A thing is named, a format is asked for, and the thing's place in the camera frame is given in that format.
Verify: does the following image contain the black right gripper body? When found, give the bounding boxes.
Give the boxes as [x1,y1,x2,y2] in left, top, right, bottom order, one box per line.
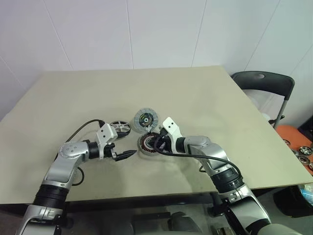
[153,132,172,154]

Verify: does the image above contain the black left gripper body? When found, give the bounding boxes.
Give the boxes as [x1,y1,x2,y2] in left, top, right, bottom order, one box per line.
[103,142,117,162]

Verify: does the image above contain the grey round motor lid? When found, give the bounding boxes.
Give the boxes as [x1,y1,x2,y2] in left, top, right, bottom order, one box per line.
[133,108,159,133]

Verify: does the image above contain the round motor housing with windings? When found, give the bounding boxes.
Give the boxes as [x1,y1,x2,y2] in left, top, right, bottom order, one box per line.
[137,133,163,157]

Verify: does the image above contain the silver spoked rotor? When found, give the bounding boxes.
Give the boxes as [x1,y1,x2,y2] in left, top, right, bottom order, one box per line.
[109,120,132,140]

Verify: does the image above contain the black folding chair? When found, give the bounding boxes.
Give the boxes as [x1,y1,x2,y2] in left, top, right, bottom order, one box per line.
[231,70,295,129]

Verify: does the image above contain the orange box with wheels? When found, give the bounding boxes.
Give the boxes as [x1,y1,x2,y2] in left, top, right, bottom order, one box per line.
[275,124,313,175]

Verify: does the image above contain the black round bin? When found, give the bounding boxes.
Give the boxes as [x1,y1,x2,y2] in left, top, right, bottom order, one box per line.
[273,184,313,219]

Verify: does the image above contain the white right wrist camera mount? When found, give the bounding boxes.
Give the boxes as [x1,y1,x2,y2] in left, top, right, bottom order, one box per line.
[160,117,184,154]

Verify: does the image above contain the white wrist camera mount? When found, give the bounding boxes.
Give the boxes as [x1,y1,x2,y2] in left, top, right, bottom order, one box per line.
[160,117,184,154]
[94,123,119,160]

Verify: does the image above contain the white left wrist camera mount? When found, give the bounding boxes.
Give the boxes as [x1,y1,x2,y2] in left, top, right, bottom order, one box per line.
[94,123,119,160]

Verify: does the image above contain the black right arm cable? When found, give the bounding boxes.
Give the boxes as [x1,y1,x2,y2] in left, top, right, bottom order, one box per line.
[153,137,243,182]

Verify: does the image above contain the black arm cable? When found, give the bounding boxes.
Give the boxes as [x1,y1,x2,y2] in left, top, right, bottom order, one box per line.
[153,137,243,182]
[64,119,106,187]

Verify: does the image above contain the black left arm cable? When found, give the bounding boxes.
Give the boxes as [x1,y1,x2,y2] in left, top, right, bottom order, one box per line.
[64,119,106,187]

